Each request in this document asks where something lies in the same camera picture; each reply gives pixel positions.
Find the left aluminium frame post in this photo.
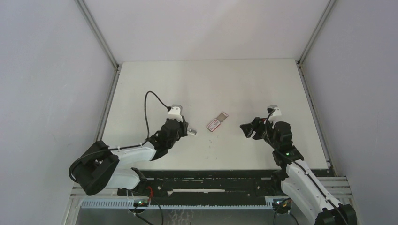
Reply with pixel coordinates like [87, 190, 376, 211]
[74, 0, 119, 70]

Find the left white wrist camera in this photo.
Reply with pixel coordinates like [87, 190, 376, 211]
[167, 104, 183, 122]

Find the white slotted cable duct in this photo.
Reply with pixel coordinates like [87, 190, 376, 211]
[80, 198, 277, 210]

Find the left green circuit board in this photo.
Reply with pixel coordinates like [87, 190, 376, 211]
[133, 200, 150, 208]

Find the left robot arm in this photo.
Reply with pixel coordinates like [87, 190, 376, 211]
[69, 119, 189, 196]

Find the black camera cable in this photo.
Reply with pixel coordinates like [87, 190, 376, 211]
[68, 90, 172, 184]
[264, 108, 349, 225]

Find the right aluminium frame post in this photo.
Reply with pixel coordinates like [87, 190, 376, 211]
[297, 0, 338, 67]

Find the aluminium frame post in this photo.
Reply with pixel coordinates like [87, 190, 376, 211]
[297, 0, 338, 67]
[74, 0, 119, 70]

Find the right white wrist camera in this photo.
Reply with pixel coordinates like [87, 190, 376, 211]
[267, 105, 282, 121]

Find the right black camera cable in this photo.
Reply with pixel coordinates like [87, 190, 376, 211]
[264, 108, 349, 225]

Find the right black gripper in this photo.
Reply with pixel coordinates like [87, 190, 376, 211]
[241, 117, 279, 150]

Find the right green circuit board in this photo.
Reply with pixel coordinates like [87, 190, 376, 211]
[273, 198, 292, 215]

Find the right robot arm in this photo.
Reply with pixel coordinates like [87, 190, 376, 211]
[239, 117, 358, 225]

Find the green circuit board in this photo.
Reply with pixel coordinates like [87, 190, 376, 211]
[133, 200, 150, 208]
[273, 198, 292, 215]

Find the left black camera cable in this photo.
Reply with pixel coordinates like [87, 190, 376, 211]
[68, 90, 172, 184]

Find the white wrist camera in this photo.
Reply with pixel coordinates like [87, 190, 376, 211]
[167, 104, 183, 122]
[267, 105, 282, 121]

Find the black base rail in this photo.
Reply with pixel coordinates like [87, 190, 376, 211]
[117, 170, 285, 206]

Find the red white staple box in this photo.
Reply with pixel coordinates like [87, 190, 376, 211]
[206, 112, 229, 132]

